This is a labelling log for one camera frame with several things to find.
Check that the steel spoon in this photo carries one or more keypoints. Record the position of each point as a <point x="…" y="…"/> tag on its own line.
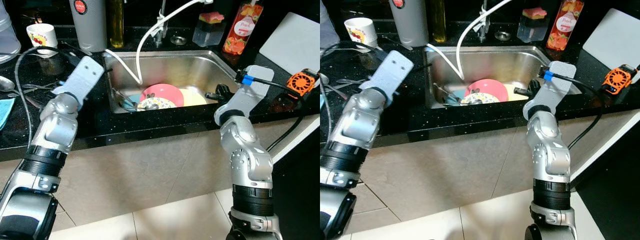
<point x="324" y="78"/>
<point x="6" y="84"/>

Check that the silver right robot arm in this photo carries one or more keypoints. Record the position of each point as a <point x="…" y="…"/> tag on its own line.
<point x="550" y="150"/>
<point x="247" y="160"/>

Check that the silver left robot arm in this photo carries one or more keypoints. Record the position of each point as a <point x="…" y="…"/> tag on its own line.
<point x="55" y="130"/>
<point x="355" y="130"/>

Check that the yellow plate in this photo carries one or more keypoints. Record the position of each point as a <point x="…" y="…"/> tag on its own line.
<point x="515" y="93"/>
<point x="192" y="97"/>

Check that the stainless steel sink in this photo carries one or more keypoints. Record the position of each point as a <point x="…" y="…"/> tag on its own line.
<point x="190" y="70"/>
<point x="500" y="65"/>

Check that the pink plate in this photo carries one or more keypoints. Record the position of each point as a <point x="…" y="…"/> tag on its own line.
<point x="165" y="92"/>
<point x="487" y="87"/>

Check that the floral print plate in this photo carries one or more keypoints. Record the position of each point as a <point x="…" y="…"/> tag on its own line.
<point x="480" y="99"/>
<point x="160" y="104"/>

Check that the clear sponge holder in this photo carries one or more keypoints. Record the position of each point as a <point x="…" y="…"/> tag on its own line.
<point x="531" y="30"/>
<point x="207" y="35"/>

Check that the blue plate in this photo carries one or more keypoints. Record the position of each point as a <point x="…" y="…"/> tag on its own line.
<point x="457" y="97"/>
<point x="132" y="100"/>

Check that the pink yellow sponge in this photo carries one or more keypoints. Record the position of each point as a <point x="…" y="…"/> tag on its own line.
<point x="535" y="13"/>
<point x="212" y="17"/>

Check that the orange black fan device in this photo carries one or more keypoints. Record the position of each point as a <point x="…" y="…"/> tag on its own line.
<point x="300" y="82"/>
<point x="616" y="80"/>

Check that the chrome faucet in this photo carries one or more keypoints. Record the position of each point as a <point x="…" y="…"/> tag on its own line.
<point x="161" y="27"/>
<point x="484" y="25"/>

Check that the white cutting board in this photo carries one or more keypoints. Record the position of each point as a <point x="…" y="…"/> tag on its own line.
<point x="615" y="40"/>
<point x="295" y="45"/>

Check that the steel tongs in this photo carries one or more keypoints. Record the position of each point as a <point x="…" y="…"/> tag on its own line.
<point x="445" y="95"/>
<point x="125" y="99"/>

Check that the olive oil bottle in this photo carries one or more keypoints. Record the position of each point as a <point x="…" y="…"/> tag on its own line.
<point x="116" y="25"/>
<point x="438" y="22"/>

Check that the clear plastic container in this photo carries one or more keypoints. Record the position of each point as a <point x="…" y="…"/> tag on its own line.
<point x="7" y="40"/>
<point x="327" y="30"/>

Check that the slim steel utensil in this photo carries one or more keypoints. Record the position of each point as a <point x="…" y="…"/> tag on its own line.
<point x="400" y="44"/>
<point x="75" y="48"/>

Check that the grey thermos flask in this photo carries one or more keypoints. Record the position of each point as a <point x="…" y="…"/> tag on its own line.
<point x="407" y="25"/>
<point x="87" y="30"/>

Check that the white printed mug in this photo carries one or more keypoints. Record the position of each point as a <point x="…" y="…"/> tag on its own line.
<point x="42" y="36"/>
<point x="360" y="30"/>

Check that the blue cloth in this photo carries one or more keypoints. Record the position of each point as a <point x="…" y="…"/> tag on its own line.
<point x="5" y="112"/>

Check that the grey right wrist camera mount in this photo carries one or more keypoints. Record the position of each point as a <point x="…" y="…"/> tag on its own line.
<point x="557" y="85"/>
<point x="250" y="92"/>

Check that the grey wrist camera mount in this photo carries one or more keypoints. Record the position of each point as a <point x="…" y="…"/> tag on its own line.
<point x="557" y="85"/>
<point x="392" y="72"/>
<point x="82" y="77"/>
<point x="250" y="92"/>

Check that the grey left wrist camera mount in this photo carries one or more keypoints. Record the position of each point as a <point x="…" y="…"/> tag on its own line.
<point x="82" y="77"/>
<point x="392" y="72"/>

